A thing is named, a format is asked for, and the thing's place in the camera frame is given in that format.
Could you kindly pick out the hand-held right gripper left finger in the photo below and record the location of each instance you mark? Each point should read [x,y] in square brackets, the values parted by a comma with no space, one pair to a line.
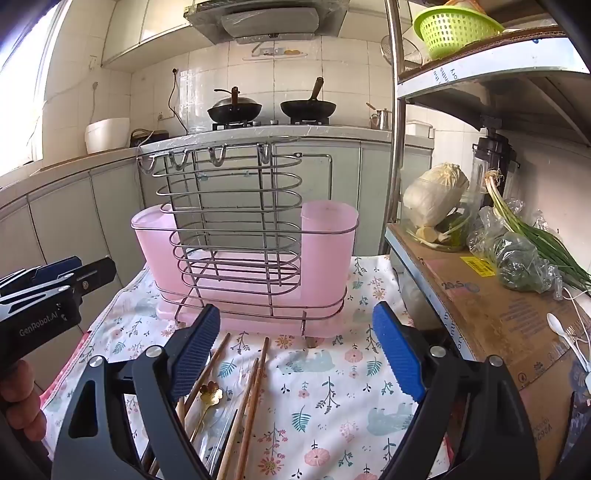
[196,350]

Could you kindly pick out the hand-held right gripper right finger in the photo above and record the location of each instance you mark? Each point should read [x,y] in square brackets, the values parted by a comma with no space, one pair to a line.
[397,350]

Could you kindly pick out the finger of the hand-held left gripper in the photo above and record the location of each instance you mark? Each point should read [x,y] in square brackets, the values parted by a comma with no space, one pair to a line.
[57,267]
[94,274]

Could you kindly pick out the gold flower spoon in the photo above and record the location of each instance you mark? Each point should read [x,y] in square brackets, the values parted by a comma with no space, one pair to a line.
[212,391]

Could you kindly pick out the dark wooden chopstick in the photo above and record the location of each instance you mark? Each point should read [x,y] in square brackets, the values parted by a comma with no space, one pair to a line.
[230,429]

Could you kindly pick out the grey kitchen counter cabinets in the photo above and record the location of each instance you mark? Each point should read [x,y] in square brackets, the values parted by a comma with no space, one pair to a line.
[60,221]

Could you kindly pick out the floral printed cloth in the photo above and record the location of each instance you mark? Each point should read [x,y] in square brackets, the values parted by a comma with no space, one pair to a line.
[323,383]

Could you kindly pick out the cardboard sheet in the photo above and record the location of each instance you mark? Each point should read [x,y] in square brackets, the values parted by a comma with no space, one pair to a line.
[489,309]

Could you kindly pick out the white rice cooker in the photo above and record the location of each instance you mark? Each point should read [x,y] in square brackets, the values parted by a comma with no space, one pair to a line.
[107,136]

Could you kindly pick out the dark small appliance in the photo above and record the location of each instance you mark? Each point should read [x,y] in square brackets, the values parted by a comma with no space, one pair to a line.
[147,137]

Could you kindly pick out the plastic bag of greens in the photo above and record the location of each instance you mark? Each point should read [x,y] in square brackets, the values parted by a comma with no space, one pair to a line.
[517,258]

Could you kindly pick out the white plastic spoon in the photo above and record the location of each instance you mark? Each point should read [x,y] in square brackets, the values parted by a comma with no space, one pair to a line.
[554,323]

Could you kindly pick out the napa cabbage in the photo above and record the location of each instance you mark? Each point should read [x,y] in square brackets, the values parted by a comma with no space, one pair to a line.
[434,194]

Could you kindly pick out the window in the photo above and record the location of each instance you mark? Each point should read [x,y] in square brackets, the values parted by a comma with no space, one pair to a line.
[23,92]

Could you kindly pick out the green onions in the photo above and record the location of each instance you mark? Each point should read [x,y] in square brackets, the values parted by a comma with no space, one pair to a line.
[545,240]

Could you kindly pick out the black wok with lid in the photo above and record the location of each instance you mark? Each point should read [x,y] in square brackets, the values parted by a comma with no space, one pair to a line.
[234,110]

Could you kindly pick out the black blender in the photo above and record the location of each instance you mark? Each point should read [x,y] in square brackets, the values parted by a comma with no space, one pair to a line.
[496,152]

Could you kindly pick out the steel kettle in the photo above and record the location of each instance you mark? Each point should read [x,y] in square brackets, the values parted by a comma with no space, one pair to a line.
[383,120]

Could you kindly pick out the gas stove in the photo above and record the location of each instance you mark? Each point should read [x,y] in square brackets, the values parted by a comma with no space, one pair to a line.
[272,122]

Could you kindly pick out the metal shelf rack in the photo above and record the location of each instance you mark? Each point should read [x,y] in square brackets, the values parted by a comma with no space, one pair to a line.
[485,69]

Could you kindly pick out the metal strainer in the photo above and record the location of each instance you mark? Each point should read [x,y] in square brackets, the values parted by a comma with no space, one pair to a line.
[406,48]

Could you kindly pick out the range hood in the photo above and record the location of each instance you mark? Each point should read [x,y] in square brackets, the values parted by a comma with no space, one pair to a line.
[268,21]

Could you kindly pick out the green plastic basket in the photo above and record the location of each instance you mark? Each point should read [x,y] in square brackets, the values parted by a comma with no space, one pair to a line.
[455,32]

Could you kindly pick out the upper wall cabinets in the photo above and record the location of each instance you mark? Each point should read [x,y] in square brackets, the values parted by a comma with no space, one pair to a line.
[138,37]

